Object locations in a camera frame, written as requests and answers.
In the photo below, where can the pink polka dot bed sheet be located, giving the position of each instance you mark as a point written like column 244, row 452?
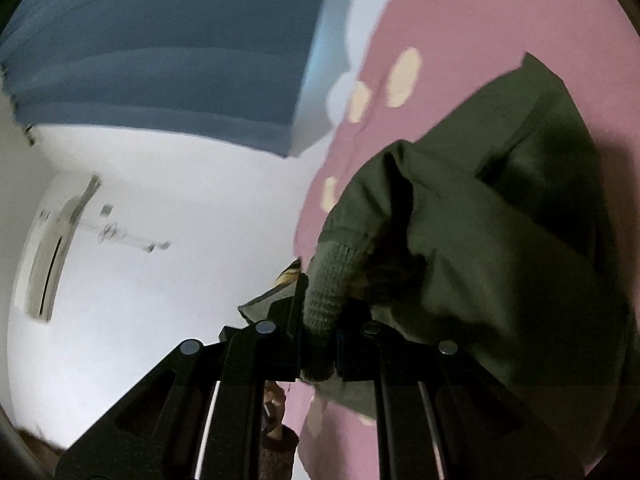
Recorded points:
column 450, row 20

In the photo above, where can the blue curtain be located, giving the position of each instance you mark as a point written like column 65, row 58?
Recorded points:
column 150, row 60

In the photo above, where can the white air conditioner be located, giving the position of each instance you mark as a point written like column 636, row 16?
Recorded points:
column 42, row 270

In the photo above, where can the person's left hand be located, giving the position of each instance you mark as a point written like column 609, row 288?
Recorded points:
column 274, row 400

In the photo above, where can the metal wall fixture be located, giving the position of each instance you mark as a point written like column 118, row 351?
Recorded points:
column 107, row 230

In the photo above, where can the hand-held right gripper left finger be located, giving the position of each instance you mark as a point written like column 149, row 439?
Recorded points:
column 292, row 345

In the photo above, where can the olive green sweatshirt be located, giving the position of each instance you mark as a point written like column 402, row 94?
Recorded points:
column 475, row 210

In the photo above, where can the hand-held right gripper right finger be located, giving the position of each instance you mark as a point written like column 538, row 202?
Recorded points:
column 350, row 355

